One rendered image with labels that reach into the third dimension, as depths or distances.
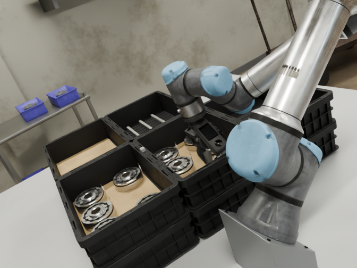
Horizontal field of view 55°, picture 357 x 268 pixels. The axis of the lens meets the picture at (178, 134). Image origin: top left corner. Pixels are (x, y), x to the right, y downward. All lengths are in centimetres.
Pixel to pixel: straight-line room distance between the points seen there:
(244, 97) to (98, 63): 266
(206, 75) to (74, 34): 265
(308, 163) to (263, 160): 17
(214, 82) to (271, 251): 40
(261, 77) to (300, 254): 44
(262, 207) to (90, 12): 293
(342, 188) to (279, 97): 52
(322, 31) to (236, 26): 365
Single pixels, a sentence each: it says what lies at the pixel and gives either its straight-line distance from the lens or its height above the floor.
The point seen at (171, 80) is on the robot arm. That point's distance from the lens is 92.
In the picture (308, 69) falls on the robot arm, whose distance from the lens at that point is 73.
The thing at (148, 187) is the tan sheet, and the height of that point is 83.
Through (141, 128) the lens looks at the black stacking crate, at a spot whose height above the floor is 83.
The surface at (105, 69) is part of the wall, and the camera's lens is 352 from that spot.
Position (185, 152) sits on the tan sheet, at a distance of 126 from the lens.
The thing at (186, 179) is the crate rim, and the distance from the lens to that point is 93.
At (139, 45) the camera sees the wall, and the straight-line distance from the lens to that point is 366.
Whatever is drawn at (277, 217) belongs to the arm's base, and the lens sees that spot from 81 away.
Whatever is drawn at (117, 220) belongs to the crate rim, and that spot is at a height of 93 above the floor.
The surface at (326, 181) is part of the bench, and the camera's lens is 119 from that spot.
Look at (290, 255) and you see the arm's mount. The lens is 83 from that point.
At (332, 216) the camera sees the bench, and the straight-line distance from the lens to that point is 107.
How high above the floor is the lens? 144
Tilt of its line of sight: 25 degrees down
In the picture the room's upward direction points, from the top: 20 degrees counter-clockwise
